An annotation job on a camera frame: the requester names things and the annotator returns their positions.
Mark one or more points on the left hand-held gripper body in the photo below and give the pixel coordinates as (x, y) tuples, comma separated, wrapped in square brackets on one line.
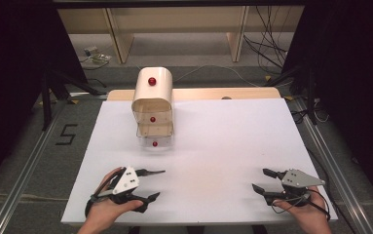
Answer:
[(126, 183)]

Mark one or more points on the cream drawer cabinet red knob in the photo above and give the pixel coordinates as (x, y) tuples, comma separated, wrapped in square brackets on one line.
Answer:
[(152, 91)]

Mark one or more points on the clear drawer small red knob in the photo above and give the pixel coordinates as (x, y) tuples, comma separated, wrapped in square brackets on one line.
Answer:
[(152, 119), (155, 143)]

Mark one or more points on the black curtain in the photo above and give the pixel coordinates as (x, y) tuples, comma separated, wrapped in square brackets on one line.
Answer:
[(353, 81), (15, 65)]

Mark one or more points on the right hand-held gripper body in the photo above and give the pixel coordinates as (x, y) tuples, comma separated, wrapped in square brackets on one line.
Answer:
[(299, 180)]

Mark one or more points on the aluminium floor rail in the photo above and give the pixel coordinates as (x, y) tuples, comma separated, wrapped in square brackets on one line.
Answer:
[(336, 169), (25, 169)]

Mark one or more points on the black tripod stand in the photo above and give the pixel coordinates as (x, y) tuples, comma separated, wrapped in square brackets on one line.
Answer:
[(55, 91), (304, 87)]

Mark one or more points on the white table cover sheet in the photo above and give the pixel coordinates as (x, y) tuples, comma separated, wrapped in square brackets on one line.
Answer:
[(226, 156)]

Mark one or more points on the person's left hand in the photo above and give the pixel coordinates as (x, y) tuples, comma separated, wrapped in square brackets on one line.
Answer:
[(107, 213)]

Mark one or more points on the person's right hand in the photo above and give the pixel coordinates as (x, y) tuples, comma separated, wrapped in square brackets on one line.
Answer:
[(307, 213)]

